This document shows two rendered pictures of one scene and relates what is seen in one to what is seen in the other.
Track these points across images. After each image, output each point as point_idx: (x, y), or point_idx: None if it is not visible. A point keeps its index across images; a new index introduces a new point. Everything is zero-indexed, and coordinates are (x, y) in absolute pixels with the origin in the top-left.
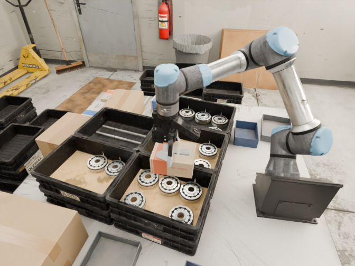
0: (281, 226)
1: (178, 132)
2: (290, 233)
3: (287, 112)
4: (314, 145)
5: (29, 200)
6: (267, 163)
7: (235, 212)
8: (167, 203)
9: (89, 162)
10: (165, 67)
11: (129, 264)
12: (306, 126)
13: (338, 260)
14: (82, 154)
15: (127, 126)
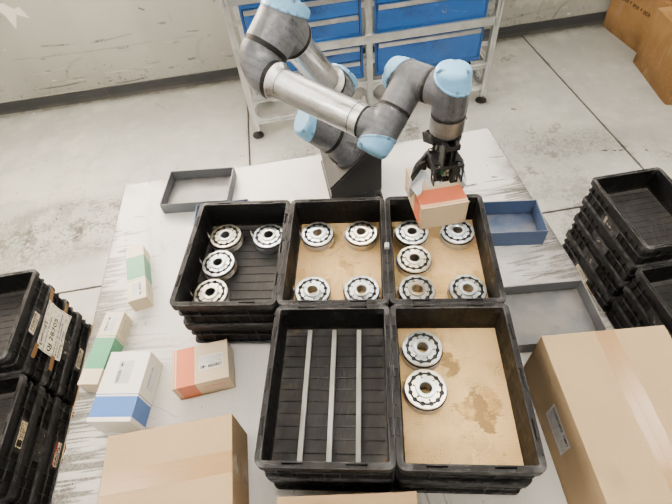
0: (384, 178)
1: (289, 284)
2: (389, 172)
3: (324, 81)
4: (355, 81)
5: (581, 426)
6: (283, 197)
7: None
8: (442, 258)
9: (434, 403)
10: (457, 67)
11: (519, 299)
12: (340, 74)
13: (401, 142)
14: (411, 449)
15: (281, 406)
